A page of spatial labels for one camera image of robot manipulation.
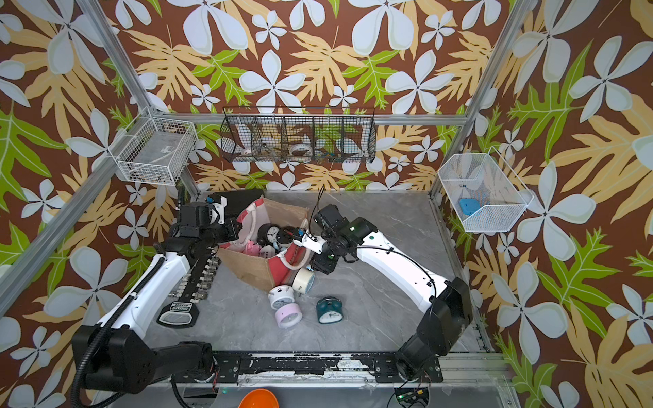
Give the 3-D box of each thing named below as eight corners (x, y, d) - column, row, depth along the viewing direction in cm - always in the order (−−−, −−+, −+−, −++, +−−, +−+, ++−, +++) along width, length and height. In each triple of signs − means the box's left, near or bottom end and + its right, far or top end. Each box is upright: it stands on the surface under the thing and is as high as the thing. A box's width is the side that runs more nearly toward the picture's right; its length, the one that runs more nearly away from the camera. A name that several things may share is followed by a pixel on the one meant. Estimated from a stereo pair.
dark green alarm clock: (317, 323, 84) (316, 315, 77) (317, 306, 88) (316, 297, 81) (341, 323, 84) (343, 315, 77) (341, 306, 88) (342, 297, 81)
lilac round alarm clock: (278, 328, 83) (274, 322, 77) (280, 310, 87) (277, 302, 81) (302, 328, 83) (300, 322, 77) (303, 310, 87) (301, 302, 81)
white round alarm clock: (273, 312, 86) (270, 304, 80) (270, 298, 89) (266, 289, 83) (297, 303, 88) (295, 295, 82) (293, 290, 91) (291, 281, 85)
